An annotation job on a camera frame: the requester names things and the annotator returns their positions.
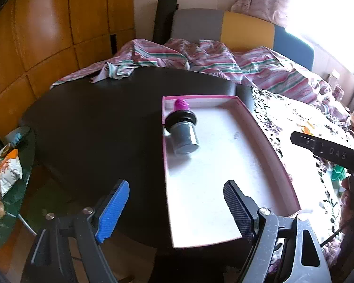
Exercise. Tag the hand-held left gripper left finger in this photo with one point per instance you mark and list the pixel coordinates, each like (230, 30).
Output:
(113, 212)

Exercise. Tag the pink striped blanket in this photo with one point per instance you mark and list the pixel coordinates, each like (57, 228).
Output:
(209, 56)

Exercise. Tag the window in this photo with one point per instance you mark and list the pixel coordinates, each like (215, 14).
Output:
(327, 11)

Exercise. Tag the white floral lace tablecloth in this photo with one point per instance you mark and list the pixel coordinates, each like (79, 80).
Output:
(283, 118)

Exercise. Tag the green glass side table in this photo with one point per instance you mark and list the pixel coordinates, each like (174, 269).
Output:
(17, 209)

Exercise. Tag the person's right hand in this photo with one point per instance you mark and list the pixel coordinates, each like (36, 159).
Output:
(346, 200)

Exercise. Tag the teal plastic piece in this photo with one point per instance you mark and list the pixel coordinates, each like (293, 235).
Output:
(338, 174)

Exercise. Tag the pink shallow box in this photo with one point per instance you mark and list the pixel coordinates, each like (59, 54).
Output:
(224, 168)

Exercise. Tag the wooden wardrobe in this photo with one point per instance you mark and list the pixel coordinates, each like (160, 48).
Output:
(47, 20)

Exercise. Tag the grey yellow blue headboard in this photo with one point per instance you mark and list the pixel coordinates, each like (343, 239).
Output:
(247, 32)

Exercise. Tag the black round table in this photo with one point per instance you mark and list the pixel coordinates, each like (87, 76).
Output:
(91, 123)

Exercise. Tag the pink small box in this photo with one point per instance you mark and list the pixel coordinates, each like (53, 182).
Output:
(339, 93)

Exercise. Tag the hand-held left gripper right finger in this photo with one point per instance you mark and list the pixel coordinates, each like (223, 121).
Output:
(239, 212)

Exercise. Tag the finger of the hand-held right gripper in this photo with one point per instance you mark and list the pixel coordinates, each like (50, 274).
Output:
(302, 141)

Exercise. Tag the white orange snack bag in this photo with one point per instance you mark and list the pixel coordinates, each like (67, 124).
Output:
(8, 171)

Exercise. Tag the magenta plastic piece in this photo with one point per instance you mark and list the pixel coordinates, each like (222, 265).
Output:
(180, 104)

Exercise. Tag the black rolled mat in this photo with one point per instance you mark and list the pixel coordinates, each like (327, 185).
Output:
(163, 20)

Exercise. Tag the grey cylinder with black flange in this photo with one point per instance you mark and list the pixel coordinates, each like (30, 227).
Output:
(184, 135)

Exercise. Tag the light blue small item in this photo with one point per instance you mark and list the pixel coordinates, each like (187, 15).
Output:
(19, 136)

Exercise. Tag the white small box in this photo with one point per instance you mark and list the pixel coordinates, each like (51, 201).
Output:
(334, 77)

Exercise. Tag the pink curtain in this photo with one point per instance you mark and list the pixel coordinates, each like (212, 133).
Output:
(262, 0)

